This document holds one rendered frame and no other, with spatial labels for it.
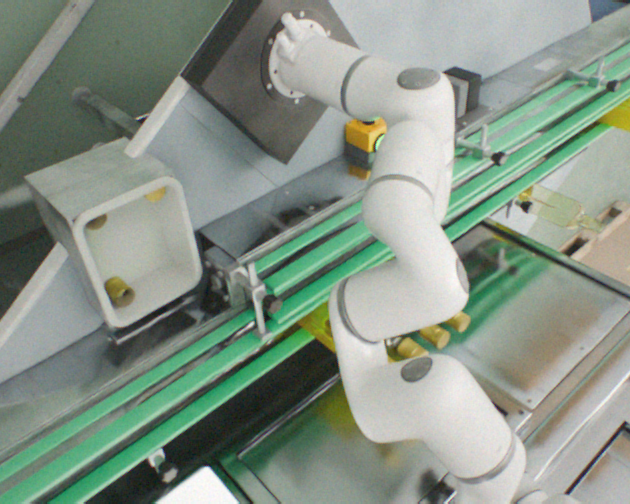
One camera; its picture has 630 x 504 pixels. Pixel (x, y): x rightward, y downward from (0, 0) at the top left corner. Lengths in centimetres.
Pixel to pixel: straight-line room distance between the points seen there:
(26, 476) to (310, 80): 71
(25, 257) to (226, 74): 93
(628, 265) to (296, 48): 445
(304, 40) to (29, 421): 71
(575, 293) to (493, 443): 84
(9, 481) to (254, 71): 70
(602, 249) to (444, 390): 472
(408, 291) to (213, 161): 55
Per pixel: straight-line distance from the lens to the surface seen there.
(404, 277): 64
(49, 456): 102
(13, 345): 108
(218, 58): 96
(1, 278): 169
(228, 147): 110
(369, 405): 67
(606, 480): 120
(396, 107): 83
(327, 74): 93
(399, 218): 64
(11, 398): 109
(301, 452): 111
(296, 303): 107
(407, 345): 107
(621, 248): 536
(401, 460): 110
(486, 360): 129
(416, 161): 72
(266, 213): 113
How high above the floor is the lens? 158
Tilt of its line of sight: 36 degrees down
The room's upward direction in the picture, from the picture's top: 124 degrees clockwise
